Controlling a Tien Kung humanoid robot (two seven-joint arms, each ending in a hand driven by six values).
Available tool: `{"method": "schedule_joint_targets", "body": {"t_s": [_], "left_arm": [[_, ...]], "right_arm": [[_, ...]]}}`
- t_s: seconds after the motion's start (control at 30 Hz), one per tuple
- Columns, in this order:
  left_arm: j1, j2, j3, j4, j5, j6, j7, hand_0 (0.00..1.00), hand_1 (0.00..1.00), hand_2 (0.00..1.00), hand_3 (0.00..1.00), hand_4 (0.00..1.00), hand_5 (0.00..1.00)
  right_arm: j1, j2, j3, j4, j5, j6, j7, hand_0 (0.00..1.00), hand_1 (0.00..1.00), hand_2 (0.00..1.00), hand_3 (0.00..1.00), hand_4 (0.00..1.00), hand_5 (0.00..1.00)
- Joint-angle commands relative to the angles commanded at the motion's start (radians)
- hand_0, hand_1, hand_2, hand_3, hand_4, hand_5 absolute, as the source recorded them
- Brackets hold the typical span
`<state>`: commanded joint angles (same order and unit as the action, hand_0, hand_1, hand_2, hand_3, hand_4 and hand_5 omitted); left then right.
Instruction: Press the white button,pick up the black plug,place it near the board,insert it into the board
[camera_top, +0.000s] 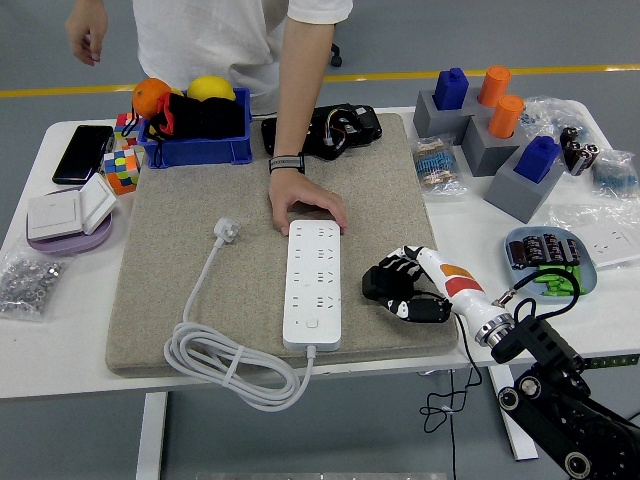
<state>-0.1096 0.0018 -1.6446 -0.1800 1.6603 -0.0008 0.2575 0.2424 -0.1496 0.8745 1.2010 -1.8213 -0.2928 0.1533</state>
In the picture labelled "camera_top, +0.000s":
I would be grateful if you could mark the person's left hand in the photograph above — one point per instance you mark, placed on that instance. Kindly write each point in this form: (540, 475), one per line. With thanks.
(300, 190)

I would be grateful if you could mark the person's right hand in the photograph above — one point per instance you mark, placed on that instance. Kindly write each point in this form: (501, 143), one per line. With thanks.
(87, 30)

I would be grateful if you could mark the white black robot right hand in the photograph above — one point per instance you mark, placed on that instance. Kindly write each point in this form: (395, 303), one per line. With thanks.
(460, 285)

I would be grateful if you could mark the black plug adapter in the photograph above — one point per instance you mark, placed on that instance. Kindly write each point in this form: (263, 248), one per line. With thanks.
(372, 286)

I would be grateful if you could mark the white power strip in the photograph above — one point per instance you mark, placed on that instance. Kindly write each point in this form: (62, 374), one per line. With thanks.
(312, 280)

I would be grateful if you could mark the person's left forearm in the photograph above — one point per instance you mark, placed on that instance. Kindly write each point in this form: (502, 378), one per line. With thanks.
(300, 90)

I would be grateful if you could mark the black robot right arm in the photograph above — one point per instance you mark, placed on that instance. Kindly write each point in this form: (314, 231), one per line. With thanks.
(545, 345)

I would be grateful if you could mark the grey black wristband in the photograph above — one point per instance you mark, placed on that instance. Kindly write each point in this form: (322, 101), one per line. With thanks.
(287, 163)

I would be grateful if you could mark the black capacitor with print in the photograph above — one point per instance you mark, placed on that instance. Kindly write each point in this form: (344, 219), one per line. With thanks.
(570, 251)
(516, 254)
(533, 250)
(552, 247)

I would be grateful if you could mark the grey-brown mat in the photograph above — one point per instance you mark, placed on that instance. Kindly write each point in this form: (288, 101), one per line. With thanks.
(225, 200)

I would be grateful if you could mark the green small battery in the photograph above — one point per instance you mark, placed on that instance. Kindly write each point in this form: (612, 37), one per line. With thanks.
(558, 286)
(560, 293)
(575, 281)
(547, 277)
(565, 279)

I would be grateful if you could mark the orange fruit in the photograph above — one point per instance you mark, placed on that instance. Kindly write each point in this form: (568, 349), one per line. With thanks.
(147, 95)

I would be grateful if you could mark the black opened electronic device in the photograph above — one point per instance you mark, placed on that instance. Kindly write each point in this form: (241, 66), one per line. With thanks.
(362, 125)

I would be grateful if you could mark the small colourful puzzle cube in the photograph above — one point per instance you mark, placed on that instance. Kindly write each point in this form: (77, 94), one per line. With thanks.
(120, 121)

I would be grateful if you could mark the blue plastic bin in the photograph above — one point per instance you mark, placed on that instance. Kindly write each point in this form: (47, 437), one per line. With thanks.
(200, 150)

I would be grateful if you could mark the bag of taped resistors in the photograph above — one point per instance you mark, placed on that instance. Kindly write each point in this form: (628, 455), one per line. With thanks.
(437, 165)

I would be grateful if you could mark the black smartphone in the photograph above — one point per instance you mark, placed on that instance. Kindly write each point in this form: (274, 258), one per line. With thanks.
(82, 152)

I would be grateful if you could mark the light blue plate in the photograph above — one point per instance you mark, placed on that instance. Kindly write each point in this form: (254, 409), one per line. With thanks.
(590, 280)

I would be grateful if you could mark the clear empty plastic bag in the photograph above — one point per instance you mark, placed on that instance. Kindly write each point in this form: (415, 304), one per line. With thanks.
(575, 217)

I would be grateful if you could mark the black office chair base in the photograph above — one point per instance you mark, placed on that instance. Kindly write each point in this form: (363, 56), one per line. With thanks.
(336, 61)

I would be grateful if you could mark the yellow lemon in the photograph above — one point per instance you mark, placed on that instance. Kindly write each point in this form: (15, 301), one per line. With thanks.
(210, 89)

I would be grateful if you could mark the large colourful puzzle cube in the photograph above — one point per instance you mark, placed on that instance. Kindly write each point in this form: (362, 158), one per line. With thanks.
(120, 170)

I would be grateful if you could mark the wide grey holder block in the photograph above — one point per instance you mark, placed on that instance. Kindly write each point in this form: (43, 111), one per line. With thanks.
(430, 125)

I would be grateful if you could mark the blue square peg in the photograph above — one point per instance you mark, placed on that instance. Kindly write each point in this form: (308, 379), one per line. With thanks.
(450, 90)
(535, 160)

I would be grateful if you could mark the black loose capacitor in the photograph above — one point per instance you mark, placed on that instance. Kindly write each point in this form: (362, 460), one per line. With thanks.
(589, 157)
(569, 135)
(573, 156)

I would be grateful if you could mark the black table control panel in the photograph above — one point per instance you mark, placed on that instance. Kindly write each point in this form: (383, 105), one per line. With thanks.
(615, 361)

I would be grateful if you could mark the orange cylinder peg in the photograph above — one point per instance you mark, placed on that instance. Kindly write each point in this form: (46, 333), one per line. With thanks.
(494, 85)
(505, 117)

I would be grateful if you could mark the white table leg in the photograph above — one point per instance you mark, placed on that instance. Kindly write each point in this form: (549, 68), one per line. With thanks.
(522, 447)
(150, 435)

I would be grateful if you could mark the bag of blue resistors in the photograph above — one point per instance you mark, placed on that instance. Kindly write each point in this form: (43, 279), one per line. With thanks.
(615, 175)

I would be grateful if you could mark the clear bag of small parts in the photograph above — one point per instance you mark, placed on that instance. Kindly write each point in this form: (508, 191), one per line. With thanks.
(550, 115)

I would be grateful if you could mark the purple round plate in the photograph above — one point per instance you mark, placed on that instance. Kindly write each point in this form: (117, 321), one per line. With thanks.
(70, 245)

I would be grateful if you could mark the bag of metal nuts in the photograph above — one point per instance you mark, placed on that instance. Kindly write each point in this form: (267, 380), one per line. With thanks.
(27, 282)

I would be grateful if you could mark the white wall socket panel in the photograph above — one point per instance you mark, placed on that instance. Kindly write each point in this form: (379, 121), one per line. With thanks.
(612, 245)

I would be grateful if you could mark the white wall switch panel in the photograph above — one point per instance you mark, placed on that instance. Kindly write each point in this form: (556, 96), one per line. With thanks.
(97, 202)
(52, 215)

